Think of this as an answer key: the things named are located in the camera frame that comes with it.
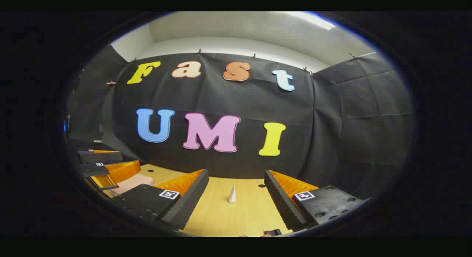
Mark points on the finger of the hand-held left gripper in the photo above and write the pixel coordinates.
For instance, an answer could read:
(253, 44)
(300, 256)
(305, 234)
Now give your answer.
(99, 157)
(94, 170)

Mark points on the black backdrop cloth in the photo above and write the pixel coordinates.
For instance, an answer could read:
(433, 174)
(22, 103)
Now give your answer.
(332, 131)

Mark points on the pink suitcase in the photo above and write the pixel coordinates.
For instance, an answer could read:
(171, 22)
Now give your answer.
(132, 181)

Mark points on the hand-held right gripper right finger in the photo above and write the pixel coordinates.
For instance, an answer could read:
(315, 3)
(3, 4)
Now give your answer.
(282, 205)

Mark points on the white skin care tube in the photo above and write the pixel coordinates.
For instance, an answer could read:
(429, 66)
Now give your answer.
(232, 197)

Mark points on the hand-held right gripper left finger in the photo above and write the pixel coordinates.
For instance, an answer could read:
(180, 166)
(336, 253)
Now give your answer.
(190, 198)

